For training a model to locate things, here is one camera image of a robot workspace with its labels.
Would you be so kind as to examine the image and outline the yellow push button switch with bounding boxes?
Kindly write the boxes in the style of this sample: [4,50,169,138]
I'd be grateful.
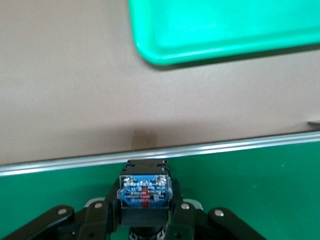
[116,159,174,240]

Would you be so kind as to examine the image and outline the brown tape patch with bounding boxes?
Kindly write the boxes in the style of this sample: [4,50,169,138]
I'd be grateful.
[131,129,157,150]

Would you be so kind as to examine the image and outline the green conveyor belt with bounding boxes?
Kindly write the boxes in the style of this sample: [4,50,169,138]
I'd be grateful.
[0,121,320,240]

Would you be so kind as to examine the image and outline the green plastic tray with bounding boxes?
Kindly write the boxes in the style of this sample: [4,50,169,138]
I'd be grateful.
[127,0,320,66]

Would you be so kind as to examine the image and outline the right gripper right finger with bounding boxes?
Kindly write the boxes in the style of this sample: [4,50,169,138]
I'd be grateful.
[166,178,268,240]

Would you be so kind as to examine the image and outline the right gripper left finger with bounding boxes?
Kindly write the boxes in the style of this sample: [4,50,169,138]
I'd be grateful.
[0,178,126,240]

